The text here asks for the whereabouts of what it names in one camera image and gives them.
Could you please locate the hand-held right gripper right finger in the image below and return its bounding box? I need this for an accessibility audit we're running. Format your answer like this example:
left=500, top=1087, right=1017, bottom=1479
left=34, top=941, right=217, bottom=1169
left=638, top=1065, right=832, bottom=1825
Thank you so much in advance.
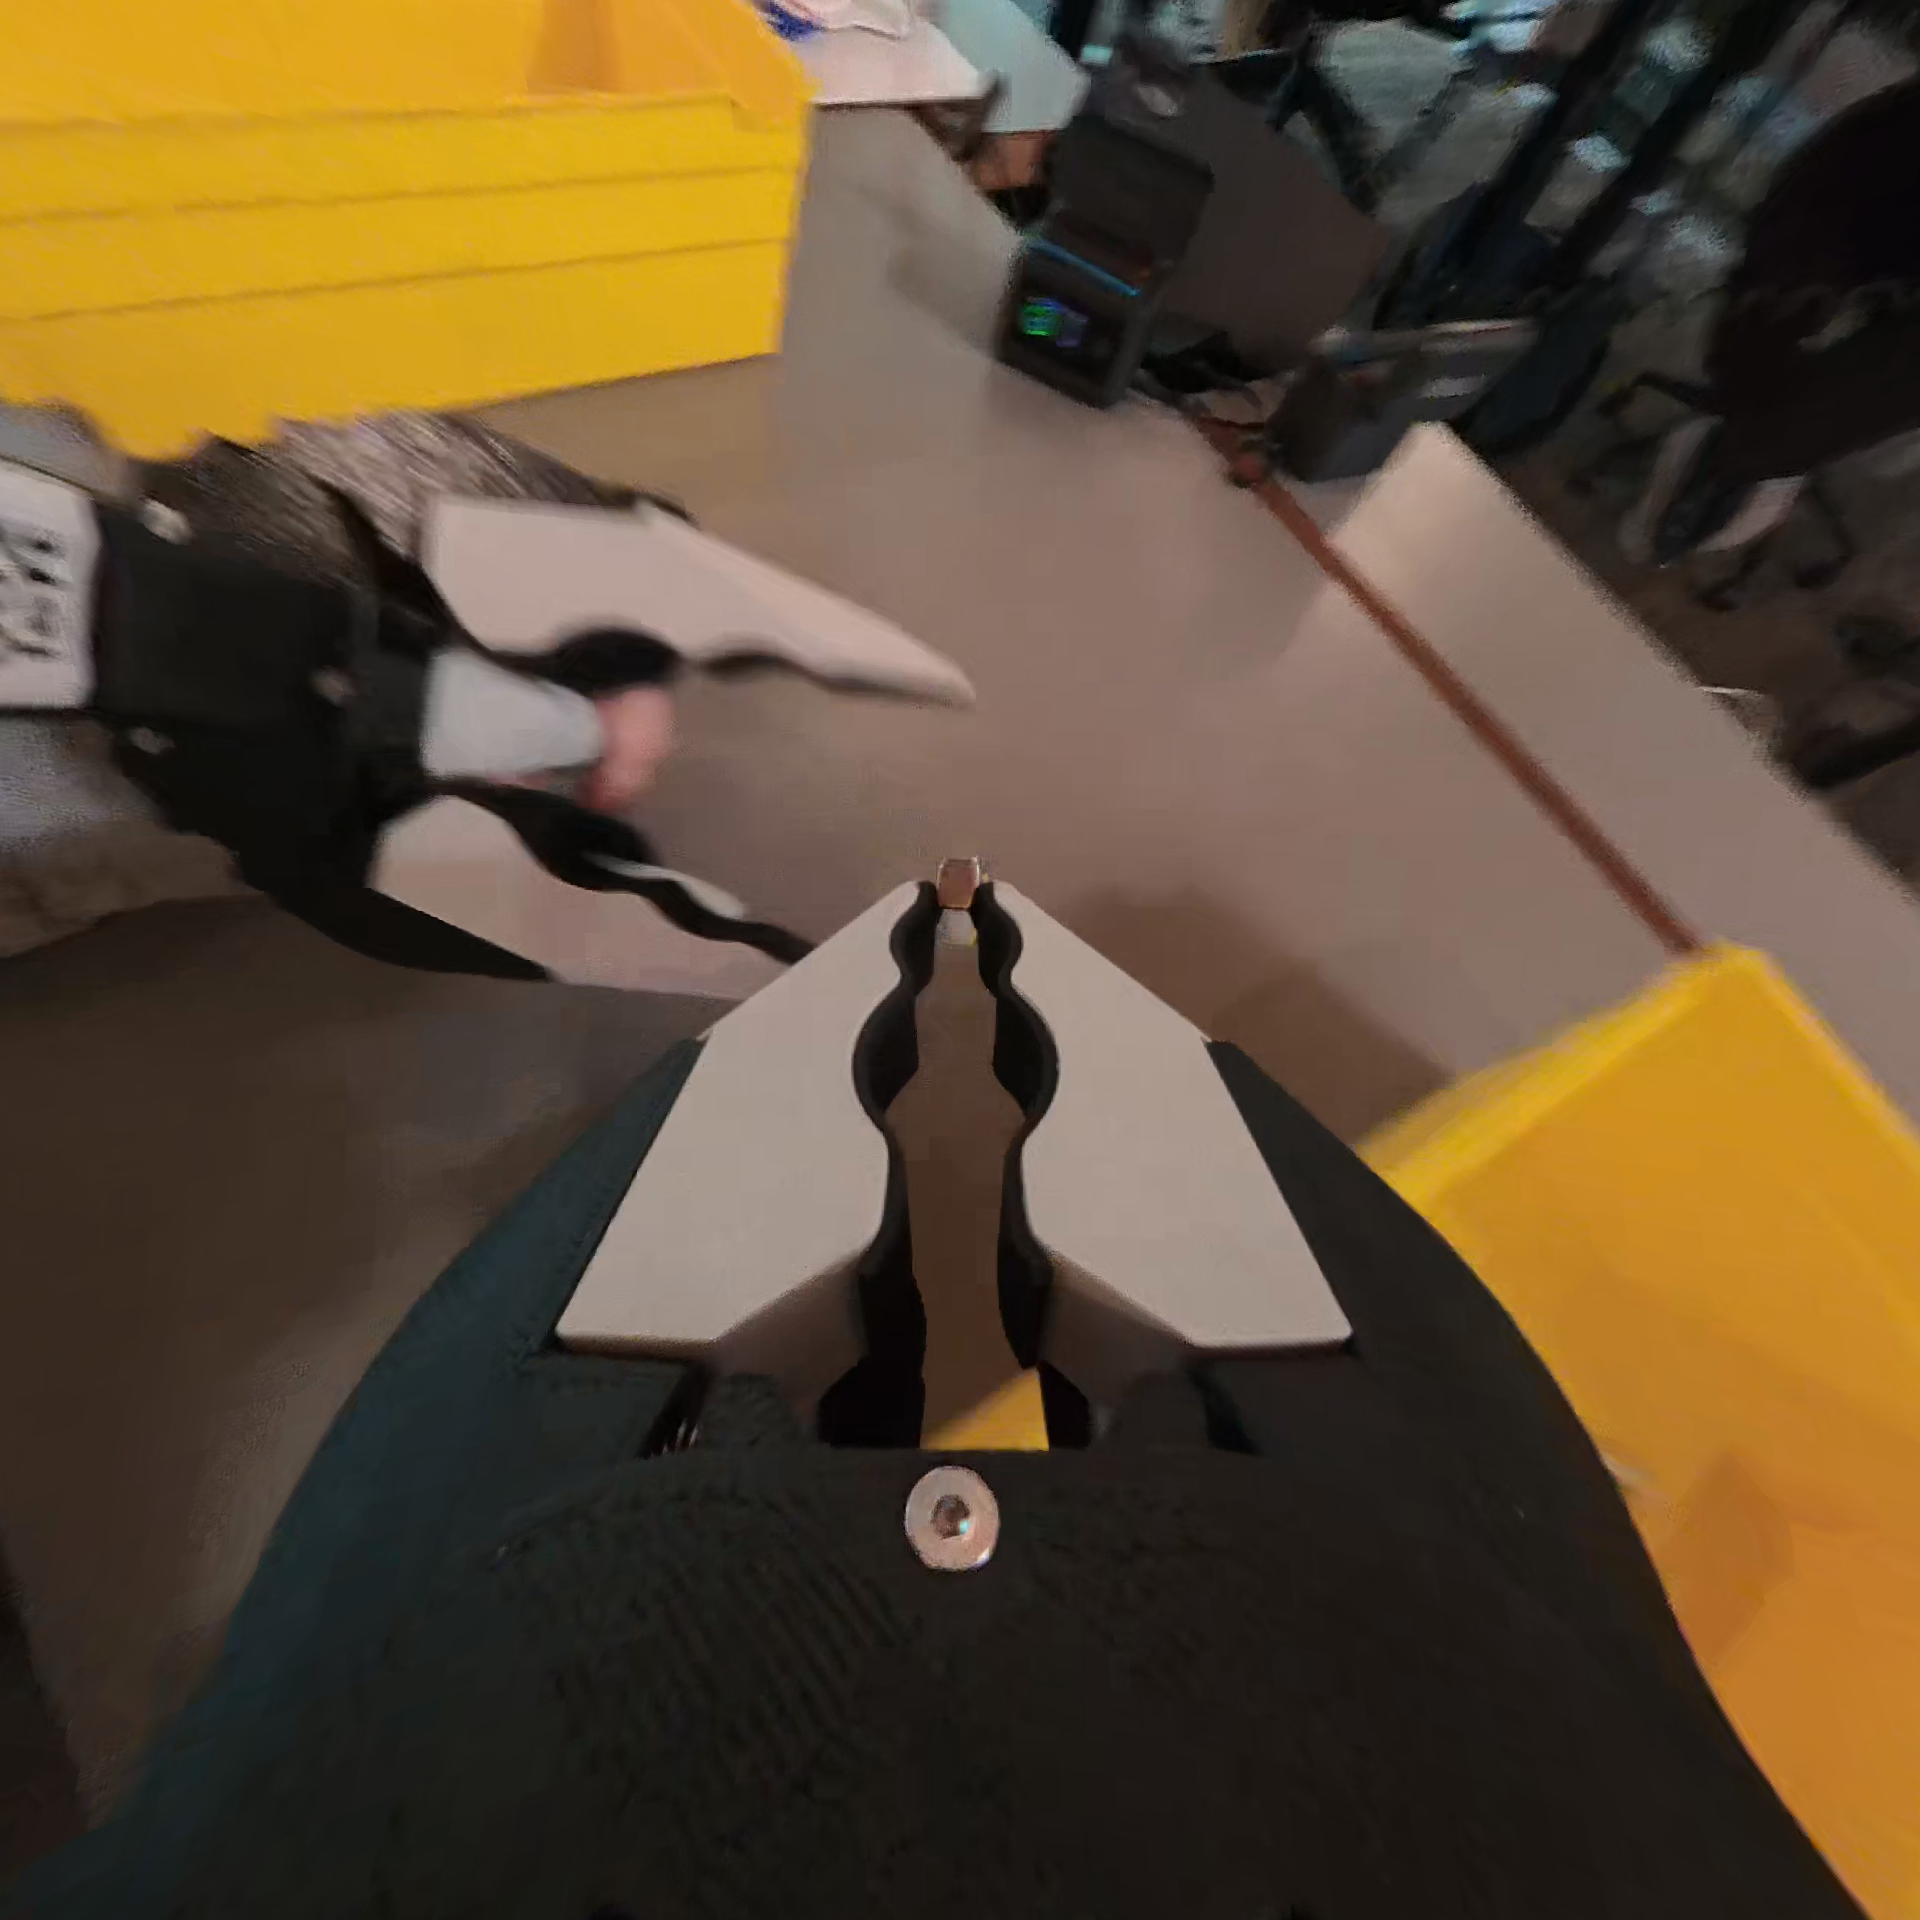
left=969, top=880, right=1355, bottom=1447

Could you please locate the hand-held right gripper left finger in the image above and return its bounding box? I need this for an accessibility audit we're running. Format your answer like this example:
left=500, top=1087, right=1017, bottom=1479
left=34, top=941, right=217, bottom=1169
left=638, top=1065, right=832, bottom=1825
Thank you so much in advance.
left=552, top=880, right=942, bottom=1447

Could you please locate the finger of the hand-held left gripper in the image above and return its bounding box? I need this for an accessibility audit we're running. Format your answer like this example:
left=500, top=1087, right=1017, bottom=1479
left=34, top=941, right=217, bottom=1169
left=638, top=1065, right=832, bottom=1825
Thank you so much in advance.
left=438, top=780, right=819, bottom=968
left=419, top=497, right=980, bottom=710

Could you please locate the yellow plastic bin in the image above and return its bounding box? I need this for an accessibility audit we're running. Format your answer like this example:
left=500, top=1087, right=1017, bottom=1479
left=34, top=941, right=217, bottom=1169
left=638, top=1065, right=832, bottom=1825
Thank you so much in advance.
left=0, top=0, right=819, bottom=459
left=914, top=941, right=1920, bottom=1920

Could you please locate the person's left hand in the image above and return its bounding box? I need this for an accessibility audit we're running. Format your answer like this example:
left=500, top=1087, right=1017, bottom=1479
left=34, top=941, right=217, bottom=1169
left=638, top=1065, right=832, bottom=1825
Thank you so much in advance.
left=576, top=681, right=680, bottom=815

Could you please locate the black power station with display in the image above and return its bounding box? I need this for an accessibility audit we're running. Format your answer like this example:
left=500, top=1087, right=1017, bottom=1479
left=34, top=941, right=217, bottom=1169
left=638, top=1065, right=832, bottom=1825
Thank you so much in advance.
left=991, top=112, right=1220, bottom=410

